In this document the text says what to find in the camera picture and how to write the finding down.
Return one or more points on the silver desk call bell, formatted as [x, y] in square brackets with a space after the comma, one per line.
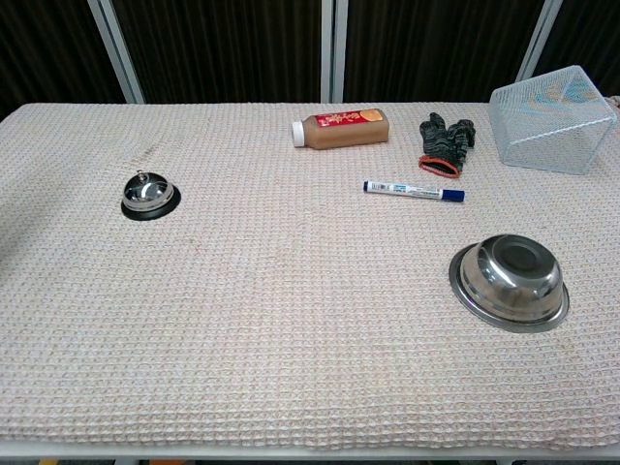
[147, 193]

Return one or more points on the beige waffle weave tablecloth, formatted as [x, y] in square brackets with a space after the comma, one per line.
[290, 290]

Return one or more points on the brown drink bottle red label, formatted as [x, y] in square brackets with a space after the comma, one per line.
[346, 130]

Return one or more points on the blue white marker pen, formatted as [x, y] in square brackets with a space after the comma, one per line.
[412, 190]

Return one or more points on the dark knitted work glove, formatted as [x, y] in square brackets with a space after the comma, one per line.
[445, 140]

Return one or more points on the stainless steel bowl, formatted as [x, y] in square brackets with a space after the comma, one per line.
[511, 281]

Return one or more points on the white vertical frame post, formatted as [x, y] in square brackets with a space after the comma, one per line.
[334, 48]

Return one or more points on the white slanted frame post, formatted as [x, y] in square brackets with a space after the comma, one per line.
[118, 53]
[537, 41]

